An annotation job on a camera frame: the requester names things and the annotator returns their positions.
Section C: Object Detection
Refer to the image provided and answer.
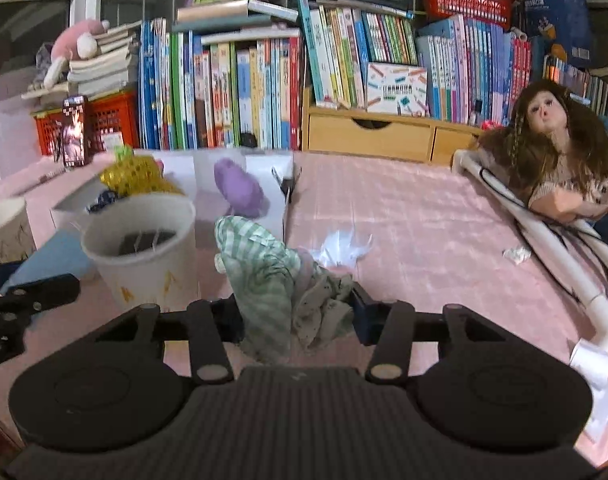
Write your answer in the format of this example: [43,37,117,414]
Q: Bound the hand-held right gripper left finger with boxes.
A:
[130,296,245,385]

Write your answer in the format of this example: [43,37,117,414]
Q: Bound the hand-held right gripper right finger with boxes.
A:
[351,287,486,383]

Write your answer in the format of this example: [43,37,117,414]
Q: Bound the scribbled white paper cup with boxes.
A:
[0,197,37,264]

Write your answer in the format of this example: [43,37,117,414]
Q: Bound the green checked cloth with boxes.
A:
[214,215,355,364]

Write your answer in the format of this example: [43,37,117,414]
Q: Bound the white paper cup blue drawing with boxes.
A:
[80,195,199,312]

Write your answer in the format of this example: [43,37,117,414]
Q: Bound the white cardboard box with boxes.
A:
[50,149,295,262]

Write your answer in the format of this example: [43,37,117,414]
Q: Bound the blue floral fabric pouch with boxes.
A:
[86,190,120,214]

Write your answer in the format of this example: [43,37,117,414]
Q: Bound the purple soft toy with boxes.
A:
[214,158,268,219]

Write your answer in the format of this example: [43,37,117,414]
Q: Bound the gold sequin pouch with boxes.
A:
[100,146,185,197]

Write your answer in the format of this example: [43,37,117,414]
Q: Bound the crumpled white plastic wrap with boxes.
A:
[310,230,375,269]

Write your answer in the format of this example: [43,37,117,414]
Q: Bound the pink striped tablecloth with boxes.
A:
[0,150,608,466]

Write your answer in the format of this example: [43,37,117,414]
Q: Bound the white board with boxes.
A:
[0,97,40,182]

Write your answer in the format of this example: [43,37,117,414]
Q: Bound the black binder clip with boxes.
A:
[271,166,298,206]

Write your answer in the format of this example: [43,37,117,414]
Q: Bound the wooden drawer organiser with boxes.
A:
[301,85,486,167]

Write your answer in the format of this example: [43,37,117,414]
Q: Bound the red plastic crate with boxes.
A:
[32,91,141,157]

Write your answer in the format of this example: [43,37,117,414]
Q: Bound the row of upright books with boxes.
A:
[138,17,305,151]

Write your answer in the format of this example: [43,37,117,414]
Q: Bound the white box of coloured pens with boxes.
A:
[366,62,429,116]

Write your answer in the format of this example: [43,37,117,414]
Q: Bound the white paper tag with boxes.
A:
[568,339,608,442]

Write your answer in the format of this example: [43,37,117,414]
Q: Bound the stack of flat books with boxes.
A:
[20,21,143,102]

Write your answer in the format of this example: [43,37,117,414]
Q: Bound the pink white plush toy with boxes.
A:
[42,18,110,89]

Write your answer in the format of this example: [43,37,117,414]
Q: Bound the brown haired doll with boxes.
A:
[476,79,608,224]

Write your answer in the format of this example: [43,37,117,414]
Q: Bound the row of pink blue books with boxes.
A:
[415,14,536,127]

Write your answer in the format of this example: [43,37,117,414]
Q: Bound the row of books on organiser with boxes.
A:
[296,0,421,112]

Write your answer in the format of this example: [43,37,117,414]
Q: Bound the row of thin books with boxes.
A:
[541,54,608,117]

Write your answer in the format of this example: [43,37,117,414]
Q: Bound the red plastic basket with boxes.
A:
[418,0,518,32]

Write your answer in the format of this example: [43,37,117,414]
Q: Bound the blue printed carton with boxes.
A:
[518,0,596,69]

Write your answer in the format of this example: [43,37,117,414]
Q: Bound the white pipe frame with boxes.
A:
[451,149,608,357]

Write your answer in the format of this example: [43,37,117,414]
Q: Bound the black cable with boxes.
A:
[513,217,608,312]

